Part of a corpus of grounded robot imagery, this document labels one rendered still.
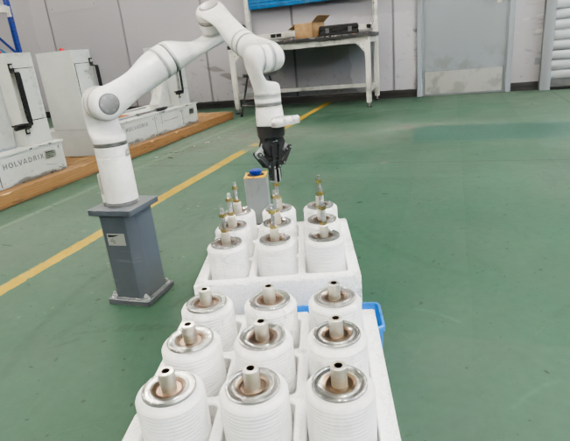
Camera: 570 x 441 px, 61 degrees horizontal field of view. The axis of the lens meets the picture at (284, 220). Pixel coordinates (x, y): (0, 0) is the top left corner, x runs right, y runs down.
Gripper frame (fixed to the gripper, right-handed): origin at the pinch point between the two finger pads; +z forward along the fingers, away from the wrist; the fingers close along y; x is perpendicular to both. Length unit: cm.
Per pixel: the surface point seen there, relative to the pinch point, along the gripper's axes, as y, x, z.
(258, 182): -5.5, -14.0, 5.4
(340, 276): 12.2, 32.2, 17.1
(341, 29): -343, -253, -47
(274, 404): 56, 57, 10
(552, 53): -489, -89, -3
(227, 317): 45, 33, 12
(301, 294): 18.7, 25.8, 21.0
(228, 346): 45, 33, 18
